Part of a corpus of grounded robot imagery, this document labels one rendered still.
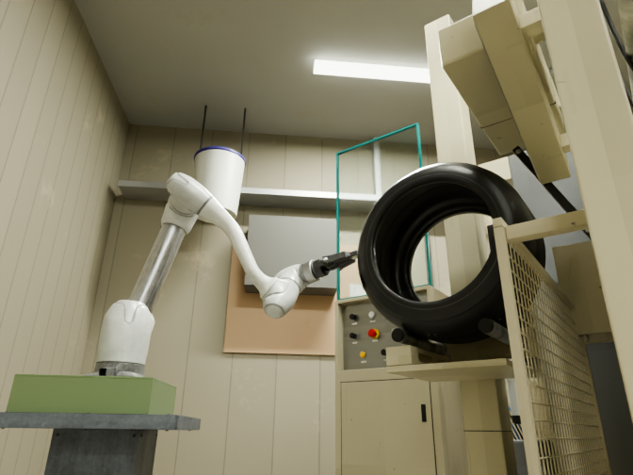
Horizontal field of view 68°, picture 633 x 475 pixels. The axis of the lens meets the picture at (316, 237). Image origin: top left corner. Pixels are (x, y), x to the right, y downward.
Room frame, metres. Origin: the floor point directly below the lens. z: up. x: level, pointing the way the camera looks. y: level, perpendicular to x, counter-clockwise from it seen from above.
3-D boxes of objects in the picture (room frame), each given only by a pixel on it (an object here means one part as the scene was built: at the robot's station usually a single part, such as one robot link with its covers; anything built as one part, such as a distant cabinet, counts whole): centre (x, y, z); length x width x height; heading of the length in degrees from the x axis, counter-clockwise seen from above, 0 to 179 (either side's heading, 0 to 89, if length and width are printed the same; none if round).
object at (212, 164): (3.93, 0.94, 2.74); 0.49 x 0.48 x 0.59; 95
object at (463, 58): (1.29, -0.65, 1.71); 0.61 x 0.25 x 0.15; 144
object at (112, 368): (1.61, 0.65, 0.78); 0.22 x 0.18 x 0.06; 0
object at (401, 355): (1.65, -0.37, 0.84); 0.36 x 0.09 x 0.06; 144
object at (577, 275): (1.52, -0.92, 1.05); 0.20 x 0.15 x 0.30; 144
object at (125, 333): (1.64, 0.66, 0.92); 0.18 x 0.16 x 0.22; 22
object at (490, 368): (1.57, -0.48, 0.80); 0.37 x 0.36 x 0.02; 54
